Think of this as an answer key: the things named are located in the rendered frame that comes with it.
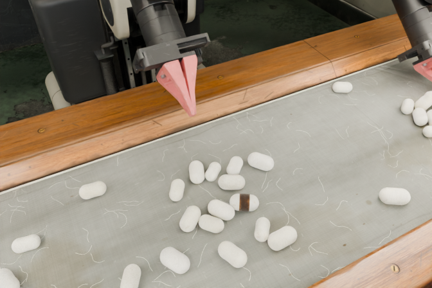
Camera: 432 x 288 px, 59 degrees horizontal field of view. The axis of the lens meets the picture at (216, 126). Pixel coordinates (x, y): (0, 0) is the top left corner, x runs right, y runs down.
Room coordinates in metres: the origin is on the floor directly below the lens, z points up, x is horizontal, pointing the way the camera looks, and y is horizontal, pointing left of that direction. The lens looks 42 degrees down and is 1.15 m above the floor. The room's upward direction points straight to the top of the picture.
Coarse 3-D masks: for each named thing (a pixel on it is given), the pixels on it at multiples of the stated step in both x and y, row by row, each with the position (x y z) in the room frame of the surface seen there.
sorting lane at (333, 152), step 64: (384, 64) 0.64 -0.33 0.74; (192, 128) 0.45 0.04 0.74; (256, 128) 0.45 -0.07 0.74; (320, 128) 0.45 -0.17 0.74; (384, 128) 0.45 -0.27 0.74; (0, 192) 0.32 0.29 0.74; (64, 192) 0.32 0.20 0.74; (128, 192) 0.32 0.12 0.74; (192, 192) 0.32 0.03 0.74; (256, 192) 0.32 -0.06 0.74; (320, 192) 0.32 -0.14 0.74; (0, 256) 0.23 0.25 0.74; (64, 256) 0.23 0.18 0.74; (128, 256) 0.23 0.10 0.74; (192, 256) 0.23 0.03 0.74; (256, 256) 0.23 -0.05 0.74; (320, 256) 0.23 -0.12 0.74
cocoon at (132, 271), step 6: (132, 264) 0.21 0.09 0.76; (126, 270) 0.20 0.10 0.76; (132, 270) 0.20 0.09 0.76; (138, 270) 0.21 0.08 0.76; (126, 276) 0.20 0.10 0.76; (132, 276) 0.20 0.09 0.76; (138, 276) 0.20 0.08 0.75; (126, 282) 0.19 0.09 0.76; (132, 282) 0.19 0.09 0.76; (138, 282) 0.19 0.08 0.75
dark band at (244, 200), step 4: (240, 196) 0.30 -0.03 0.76; (244, 196) 0.30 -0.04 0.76; (248, 196) 0.30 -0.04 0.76; (240, 200) 0.30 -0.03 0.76; (244, 200) 0.30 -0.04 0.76; (248, 200) 0.30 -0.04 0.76; (240, 204) 0.29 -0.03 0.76; (244, 204) 0.29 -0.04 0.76; (248, 204) 0.29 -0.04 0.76; (240, 208) 0.29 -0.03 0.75; (244, 208) 0.29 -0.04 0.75; (248, 208) 0.29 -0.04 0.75
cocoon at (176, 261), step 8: (168, 248) 0.23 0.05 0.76; (160, 256) 0.22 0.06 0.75; (168, 256) 0.22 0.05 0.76; (176, 256) 0.22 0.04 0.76; (184, 256) 0.22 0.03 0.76; (168, 264) 0.21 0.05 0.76; (176, 264) 0.21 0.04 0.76; (184, 264) 0.21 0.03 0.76; (176, 272) 0.21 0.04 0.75; (184, 272) 0.21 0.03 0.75
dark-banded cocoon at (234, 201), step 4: (232, 196) 0.30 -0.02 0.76; (236, 196) 0.30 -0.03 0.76; (252, 196) 0.30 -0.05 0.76; (232, 200) 0.30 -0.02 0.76; (236, 200) 0.30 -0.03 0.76; (252, 200) 0.30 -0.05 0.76; (256, 200) 0.30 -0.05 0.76; (232, 204) 0.29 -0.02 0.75; (236, 204) 0.29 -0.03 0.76; (252, 204) 0.29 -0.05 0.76; (256, 204) 0.29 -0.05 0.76; (236, 208) 0.29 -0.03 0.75; (252, 208) 0.29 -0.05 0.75
